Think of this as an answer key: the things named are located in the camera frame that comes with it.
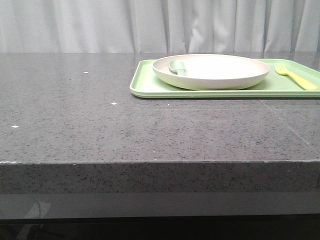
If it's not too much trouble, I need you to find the cream round plate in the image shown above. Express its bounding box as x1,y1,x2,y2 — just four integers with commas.
152,54,270,90

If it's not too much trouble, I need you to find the yellow plastic fork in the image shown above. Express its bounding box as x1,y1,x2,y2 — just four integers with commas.
274,64,318,91

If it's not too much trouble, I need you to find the light green plastic tray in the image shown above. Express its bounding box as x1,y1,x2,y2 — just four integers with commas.
129,58,320,99

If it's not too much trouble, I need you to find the pale green plastic spoon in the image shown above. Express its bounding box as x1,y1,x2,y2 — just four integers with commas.
168,59,187,76

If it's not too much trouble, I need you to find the white pleated curtain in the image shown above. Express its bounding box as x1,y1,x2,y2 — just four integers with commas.
0,0,320,53

